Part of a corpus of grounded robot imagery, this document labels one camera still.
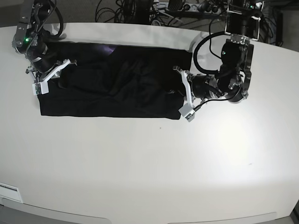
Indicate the white label plate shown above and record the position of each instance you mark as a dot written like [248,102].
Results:
[10,192]

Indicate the white power strip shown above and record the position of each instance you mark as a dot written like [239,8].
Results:
[204,7]

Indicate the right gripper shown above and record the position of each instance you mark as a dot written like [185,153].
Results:
[39,77]

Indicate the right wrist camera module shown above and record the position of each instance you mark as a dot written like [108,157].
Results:
[40,88]

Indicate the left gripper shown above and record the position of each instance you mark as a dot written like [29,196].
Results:
[196,86]

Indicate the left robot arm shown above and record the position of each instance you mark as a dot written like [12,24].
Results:
[232,80]

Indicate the black T-shirt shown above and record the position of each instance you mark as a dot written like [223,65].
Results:
[115,81]

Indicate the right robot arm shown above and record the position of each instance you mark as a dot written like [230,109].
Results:
[30,37]

